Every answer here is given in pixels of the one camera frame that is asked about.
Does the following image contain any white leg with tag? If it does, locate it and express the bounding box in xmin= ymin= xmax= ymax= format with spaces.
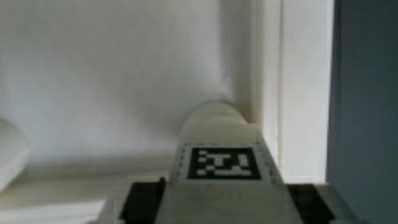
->
xmin=155 ymin=102 xmax=304 ymax=224

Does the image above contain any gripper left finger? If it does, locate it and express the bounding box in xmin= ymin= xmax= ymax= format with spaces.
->
xmin=87 ymin=177 xmax=169 ymax=224

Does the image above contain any white square tabletop part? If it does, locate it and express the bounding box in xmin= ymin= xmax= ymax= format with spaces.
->
xmin=0 ymin=0 xmax=334 ymax=224

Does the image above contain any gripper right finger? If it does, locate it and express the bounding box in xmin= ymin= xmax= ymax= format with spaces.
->
xmin=288 ymin=184 xmax=355 ymax=224

